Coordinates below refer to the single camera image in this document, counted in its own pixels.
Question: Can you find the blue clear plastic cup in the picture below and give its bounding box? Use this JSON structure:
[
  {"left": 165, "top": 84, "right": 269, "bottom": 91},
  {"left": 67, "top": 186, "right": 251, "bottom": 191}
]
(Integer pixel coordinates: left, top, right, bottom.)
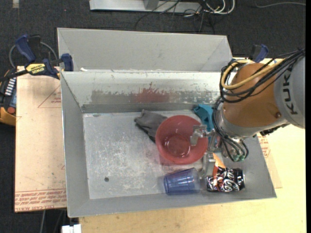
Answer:
[{"left": 163, "top": 167, "right": 202, "bottom": 196}]

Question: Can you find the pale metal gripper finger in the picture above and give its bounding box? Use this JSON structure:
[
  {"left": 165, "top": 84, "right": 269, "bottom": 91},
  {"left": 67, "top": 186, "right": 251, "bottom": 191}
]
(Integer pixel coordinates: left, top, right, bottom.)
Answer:
[
  {"left": 201, "top": 151, "right": 215, "bottom": 179},
  {"left": 190, "top": 124, "right": 208, "bottom": 147}
]

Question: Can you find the grey glove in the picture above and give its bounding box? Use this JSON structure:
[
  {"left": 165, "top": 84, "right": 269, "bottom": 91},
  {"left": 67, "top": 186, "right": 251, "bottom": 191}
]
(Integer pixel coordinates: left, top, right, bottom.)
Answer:
[{"left": 134, "top": 109, "right": 169, "bottom": 143}]

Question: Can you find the teal plastic object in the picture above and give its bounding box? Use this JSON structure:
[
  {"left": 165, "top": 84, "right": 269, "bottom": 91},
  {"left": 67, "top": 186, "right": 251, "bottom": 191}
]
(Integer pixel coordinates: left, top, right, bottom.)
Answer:
[{"left": 192, "top": 103, "right": 215, "bottom": 132}]

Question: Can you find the red plastic bowl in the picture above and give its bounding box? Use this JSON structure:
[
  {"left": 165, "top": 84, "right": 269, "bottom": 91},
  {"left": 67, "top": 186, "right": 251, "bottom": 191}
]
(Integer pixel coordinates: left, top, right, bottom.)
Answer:
[{"left": 155, "top": 115, "right": 209, "bottom": 166}]

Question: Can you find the crushed black soda can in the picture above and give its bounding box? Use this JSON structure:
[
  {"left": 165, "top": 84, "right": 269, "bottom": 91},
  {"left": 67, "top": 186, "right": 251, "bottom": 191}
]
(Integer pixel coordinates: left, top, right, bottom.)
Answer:
[{"left": 206, "top": 152, "right": 246, "bottom": 193}]

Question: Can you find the grey metal bin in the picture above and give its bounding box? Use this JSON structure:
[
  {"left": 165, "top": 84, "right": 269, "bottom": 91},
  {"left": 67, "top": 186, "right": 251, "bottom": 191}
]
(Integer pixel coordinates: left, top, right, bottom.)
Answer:
[{"left": 57, "top": 27, "right": 277, "bottom": 218}]

